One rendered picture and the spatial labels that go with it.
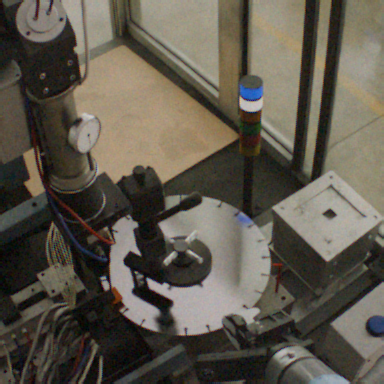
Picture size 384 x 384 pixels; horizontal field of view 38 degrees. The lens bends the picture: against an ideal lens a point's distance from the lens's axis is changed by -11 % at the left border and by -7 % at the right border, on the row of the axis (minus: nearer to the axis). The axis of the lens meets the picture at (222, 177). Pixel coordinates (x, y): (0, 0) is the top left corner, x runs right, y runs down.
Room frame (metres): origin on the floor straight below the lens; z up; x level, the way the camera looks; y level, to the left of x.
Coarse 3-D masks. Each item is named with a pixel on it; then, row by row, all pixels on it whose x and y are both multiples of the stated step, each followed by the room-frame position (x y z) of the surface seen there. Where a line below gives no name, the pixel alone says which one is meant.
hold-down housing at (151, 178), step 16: (128, 176) 0.59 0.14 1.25; (144, 176) 0.58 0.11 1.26; (128, 192) 0.56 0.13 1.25; (144, 192) 0.56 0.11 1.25; (160, 192) 0.57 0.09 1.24; (144, 208) 0.56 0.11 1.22; (160, 208) 0.57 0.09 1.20; (144, 224) 0.57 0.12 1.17; (144, 240) 0.57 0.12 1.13; (160, 240) 0.57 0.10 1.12; (144, 256) 0.56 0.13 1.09; (160, 256) 0.57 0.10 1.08
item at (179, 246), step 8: (168, 240) 0.66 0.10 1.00; (176, 240) 0.66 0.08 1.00; (184, 240) 0.66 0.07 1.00; (176, 248) 0.64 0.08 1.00; (184, 248) 0.64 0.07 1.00; (168, 256) 0.62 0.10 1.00; (176, 256) 0.63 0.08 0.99; (184, 256) 0.63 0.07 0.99; (192, 256) 0.63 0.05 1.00; (168, 264) 0.61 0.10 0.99
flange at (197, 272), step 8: (192, 240) 0.69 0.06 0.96; (200, 240) 0.69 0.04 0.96; (168, 248) 0.67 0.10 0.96; (192, 248) 0.67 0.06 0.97; (200, 248) 0.67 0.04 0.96; (208, 248) 0.67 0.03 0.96; (200, 256) 0.65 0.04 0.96; (208, 256) 0.65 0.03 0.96; (176, 264) 0.63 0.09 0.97; (184, 264) 0.62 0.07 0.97; (192, 264) 0.63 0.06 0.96; (200, 264) 0.63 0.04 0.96; (208, 264) 0.63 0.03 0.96; (176, 272) 0.61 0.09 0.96; (184, 272) 0.61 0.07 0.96; (192, 272) 0.62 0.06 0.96; (200, 272) 0.62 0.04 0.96; (208, 272) 0.62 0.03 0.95; (168, 280) 0.60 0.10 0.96; (176, 280) 0.60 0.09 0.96; (184, 280) 0.60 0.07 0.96; (192, 280) 0.60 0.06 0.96; (200, 280) 0.60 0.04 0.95
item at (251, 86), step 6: (246, 78) 0.93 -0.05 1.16; (252, 78) 0.93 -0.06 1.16; (258, 78) 0.93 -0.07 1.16; (240, 84) 0.91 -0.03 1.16; (246, 84) 0.91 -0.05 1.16; (252, 84) 0.91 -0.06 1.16; (258, 84) 0.91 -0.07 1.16; (240, 90) 0.91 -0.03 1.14; (246, 90) 0.90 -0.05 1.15; (252, 90) 0.90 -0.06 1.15; (258, 90) 0.90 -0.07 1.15; (246, 96) 0.90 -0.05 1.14; (252, 96) 0.90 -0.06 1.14; (258, 96) 0.90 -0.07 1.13
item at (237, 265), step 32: (128, 224) 0.73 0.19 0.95; (160, 224) 0.74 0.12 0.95; (192, 224) 0.74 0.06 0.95; (224, 224) 0.74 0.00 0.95; (224, 256) 0.66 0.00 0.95; (256, 256) 0.66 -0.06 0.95; (128, 288) 0.58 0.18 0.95; (160, 288) 0.58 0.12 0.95; (192, 288) 0.59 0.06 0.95; (224, 288) 0.59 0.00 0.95; (256, 288) 0.58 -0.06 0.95; (160, 320) 0.51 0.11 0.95; (192, 320) 0.51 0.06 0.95
